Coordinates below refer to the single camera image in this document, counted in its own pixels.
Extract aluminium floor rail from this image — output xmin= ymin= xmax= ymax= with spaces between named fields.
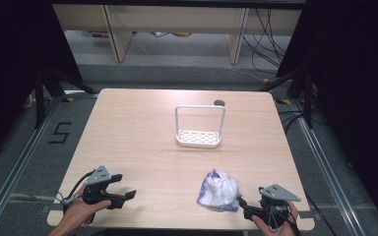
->
xmin=290 ymin=98 xmax=366 ymax=236
xmin=0 ymin=96 xmax=63 ymax=236

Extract white rack with handle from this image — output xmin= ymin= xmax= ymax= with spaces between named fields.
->
xmin=174 ymin=104 xmax=226 ymax=149

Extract person's left hand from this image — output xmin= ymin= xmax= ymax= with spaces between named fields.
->
xmin=62 ymin=185 xmax=112 ymax=228

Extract grey plug with thin cord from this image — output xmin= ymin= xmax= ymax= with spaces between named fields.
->
xmin=54 ymin=191 xmax=84 ymax=207

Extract thin black floor cable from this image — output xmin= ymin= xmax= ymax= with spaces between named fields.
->
xmin=305 ymin=193 xmax=339 ymax=236

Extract black floor cables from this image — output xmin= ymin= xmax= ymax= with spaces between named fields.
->
xmin=278 ymin=108 xmax=310 ymax=133

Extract black curtain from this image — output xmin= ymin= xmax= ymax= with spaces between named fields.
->
xmin=276 ymin=0 xmax=378 ymax=230
xmin=0 ymin=0 xmax=84 ymax=166

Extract person's right hand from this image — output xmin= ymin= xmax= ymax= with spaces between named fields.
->
xmin=251 ymin=200 xmax=300 ymax=236

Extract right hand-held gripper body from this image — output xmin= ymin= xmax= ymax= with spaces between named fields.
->
xmin=243 ymin=183 xmax=302 ymax=228

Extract light wooden desk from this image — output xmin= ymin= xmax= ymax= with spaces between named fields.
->
xmin=52 ymin=3 xmax=303 ymax=65

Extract white floor cable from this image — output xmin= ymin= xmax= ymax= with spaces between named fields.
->
xmin=224 ymin=66 xmax=268 ymax=83

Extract bundle of black cables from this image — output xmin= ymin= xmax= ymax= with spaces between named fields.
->
xmin=242 ymin=8 xmax=292 ymax=74

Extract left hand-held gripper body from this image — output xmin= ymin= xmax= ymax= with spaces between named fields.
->
xmin=82 ymin=164 xmax=126 ymax=210

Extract black metal stand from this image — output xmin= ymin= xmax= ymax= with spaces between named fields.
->
xmin=258 ymin=67 xmax=315 ymax=130
xmin=33 ymin=67 xmax=96 ymax=130

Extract white purple-checked cloth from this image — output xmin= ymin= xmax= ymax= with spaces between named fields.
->
xmin=196 ymin=168 xmax=242 ymax=212

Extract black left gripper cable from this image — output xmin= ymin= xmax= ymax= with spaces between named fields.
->
xmin=66 ymin=169 xmax=96 ymax=202

